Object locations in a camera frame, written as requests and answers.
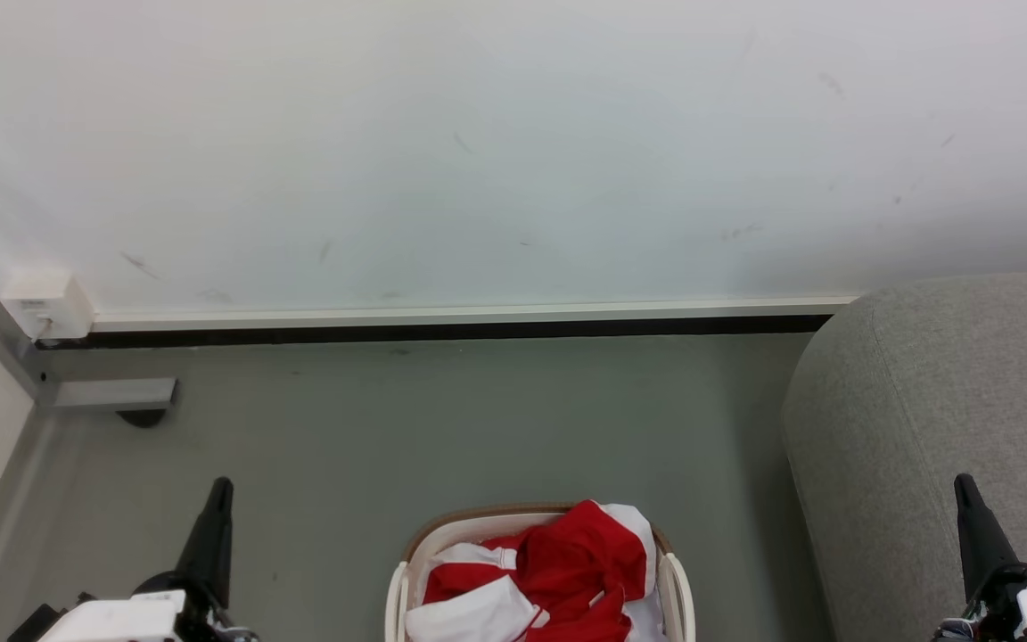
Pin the white red striped garment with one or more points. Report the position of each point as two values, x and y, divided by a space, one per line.
473 615

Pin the white laundry basket brown rim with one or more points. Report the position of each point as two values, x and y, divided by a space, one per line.
406 588

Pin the black round foot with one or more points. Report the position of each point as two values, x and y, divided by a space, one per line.
143 417

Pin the grey metal foot bar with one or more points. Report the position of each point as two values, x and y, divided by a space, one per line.
112 393

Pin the grey fabric sofa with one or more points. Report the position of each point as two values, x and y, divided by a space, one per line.
924 428

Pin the white and black baseboard strip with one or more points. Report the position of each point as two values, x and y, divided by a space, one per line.
460 323

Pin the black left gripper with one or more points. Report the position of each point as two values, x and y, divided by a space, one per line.
206 615

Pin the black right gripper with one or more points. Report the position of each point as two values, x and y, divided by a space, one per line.
995 606

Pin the white wall socket box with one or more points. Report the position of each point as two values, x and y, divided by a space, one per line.
50 303

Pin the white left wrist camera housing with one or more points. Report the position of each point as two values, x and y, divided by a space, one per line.
112 622

